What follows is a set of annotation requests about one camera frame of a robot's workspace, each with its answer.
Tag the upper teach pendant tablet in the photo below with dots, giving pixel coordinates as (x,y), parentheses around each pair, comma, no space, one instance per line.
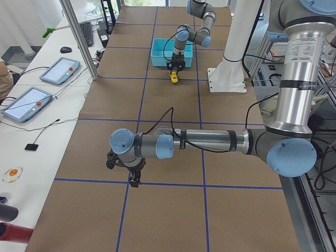
(60,71)

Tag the green clamp handle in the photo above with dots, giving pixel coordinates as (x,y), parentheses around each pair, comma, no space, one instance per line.
(48,32)

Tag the second grey robot arm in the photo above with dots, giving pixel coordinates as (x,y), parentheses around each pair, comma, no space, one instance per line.
(185,33)

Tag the fried egg toy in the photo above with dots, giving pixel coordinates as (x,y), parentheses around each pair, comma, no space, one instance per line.
(12,174)

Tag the small black pad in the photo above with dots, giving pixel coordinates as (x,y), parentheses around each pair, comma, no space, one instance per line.
(31,147)

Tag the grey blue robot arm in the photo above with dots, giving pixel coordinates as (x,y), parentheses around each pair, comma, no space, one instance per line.
(141,92)

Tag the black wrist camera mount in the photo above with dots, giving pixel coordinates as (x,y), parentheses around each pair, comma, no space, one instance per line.
(112,158)

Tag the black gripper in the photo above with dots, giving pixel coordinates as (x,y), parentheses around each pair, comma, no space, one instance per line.
(135,169)
(177,56)

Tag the person in beige shirt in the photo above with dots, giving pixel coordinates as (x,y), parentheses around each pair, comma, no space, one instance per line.
(7,81)

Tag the teach pendant tablet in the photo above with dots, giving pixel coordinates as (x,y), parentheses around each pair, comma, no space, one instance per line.
(27,105)
(60,71)

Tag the yellow beetle toy car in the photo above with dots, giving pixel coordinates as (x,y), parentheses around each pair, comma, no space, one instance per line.
(174,79)

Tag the black keyboard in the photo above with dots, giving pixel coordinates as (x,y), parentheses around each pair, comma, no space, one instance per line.
(86,29)

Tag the aluminium frame post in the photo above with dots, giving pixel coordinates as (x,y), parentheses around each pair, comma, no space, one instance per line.
(77,33)

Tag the red cylinder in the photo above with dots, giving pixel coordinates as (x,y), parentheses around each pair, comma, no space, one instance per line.
(15,233)

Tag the lower teach pendant tablet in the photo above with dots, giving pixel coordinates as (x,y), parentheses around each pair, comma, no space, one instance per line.
(27,105)

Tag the black computer mouse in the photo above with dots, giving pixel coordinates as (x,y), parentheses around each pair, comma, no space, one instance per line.
(64,50)

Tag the light blue plastic bin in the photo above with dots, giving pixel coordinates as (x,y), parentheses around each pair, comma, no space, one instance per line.
(162,50)

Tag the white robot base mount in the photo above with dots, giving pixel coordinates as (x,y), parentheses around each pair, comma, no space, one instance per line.
(228,76)

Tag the black cylinder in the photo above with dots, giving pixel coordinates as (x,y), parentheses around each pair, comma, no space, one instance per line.
(7,213)

